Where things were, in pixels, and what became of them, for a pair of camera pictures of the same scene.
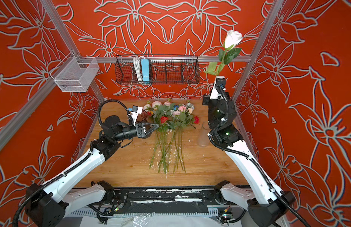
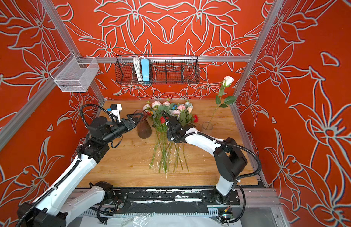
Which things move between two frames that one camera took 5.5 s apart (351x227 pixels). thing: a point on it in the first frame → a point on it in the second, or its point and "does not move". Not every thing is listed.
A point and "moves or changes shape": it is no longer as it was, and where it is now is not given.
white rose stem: x=230 y=52 moves or changes shape
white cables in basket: x=137 y=64 does not move
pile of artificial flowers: x=172 y=119 does not move
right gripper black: x=206 y=100 → x=169 y=136
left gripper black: x=141 y=133 → x=131 y=122
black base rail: x=165 y=199 does not move
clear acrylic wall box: x=75 y=74 does not move
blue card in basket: x=145 y=72 does not move
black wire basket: x=163 y=70 does not move
